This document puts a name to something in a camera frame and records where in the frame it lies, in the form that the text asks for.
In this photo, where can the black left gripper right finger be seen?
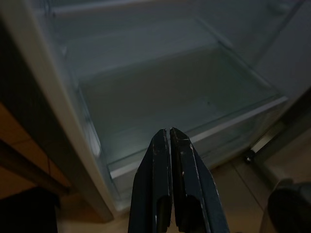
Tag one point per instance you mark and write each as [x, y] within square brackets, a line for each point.
[194, 189]

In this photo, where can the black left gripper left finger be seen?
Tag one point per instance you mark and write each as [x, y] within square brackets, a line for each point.
[150, 184]

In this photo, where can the silver fridge compartment door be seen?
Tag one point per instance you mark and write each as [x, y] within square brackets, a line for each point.
[291, 126]

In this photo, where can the glass fridge shelf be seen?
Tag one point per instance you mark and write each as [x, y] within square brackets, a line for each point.
[170, 97]
[133, 48]

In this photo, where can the silver two-door fridge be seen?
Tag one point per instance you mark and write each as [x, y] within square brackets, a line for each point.
[48, 85]

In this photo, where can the black robot leg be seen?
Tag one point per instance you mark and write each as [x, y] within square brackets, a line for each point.
[291, 208]

